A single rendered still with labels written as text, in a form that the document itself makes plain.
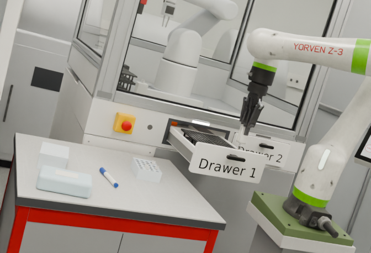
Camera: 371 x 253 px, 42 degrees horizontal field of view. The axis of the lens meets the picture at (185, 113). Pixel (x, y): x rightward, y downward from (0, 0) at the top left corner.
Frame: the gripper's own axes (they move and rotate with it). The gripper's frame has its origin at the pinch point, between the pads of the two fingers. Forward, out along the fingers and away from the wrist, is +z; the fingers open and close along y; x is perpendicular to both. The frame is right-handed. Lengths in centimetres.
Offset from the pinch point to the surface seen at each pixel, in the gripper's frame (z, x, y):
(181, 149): 12.2, -20.6, -5.6
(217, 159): 8.9, -13.4, 10.7
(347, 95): -21, 166, -147
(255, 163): 7.8, 2.3, 10.8
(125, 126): 9.8, -41.6, -15.9
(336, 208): 62, 164, -115
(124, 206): 21, -51, 35
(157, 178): 19.4, -33.3, 10.5
